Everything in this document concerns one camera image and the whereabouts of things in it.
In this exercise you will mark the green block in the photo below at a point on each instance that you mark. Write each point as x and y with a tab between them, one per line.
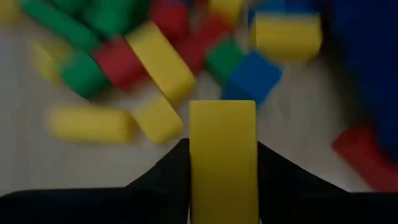
224	57
84	76
112	15
62	23

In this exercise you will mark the blue block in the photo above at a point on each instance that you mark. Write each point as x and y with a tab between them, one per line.
252	77
280	6

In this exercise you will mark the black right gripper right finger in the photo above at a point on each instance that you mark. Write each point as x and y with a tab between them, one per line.
311	205

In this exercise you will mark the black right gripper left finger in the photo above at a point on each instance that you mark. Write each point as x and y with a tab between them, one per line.
140	205

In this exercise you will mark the yellow block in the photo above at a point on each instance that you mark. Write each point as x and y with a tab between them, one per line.
161	62
46	60
90	124
222	155
158	119
225	9
287	35

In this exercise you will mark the large blue plastic bin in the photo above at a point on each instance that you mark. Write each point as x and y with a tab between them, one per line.
367	62

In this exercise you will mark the red block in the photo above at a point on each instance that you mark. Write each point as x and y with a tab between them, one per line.
169	15
363	158
202	43
119	62

